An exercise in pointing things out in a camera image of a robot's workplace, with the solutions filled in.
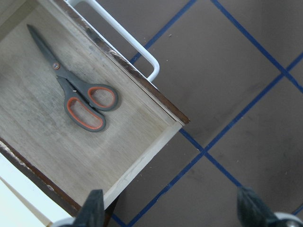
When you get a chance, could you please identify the right-side right gripper black right finger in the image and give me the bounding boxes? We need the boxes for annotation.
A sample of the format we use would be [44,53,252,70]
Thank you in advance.
[237,187,277,227]

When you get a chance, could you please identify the right-side right gripper black left finger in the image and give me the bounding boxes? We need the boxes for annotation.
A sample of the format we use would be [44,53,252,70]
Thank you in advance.
[74,189,105,227]

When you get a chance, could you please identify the wooden drawer with white handle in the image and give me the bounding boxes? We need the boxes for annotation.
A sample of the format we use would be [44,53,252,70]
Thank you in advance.
[0,0,189,213]

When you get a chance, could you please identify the grey orange-handled scissors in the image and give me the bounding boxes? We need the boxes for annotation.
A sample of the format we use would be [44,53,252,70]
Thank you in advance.
[27,25,118,132]

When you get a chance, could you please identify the brown wooden cabinet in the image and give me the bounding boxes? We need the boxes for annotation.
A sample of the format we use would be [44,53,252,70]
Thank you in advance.
[0,142,115,227]

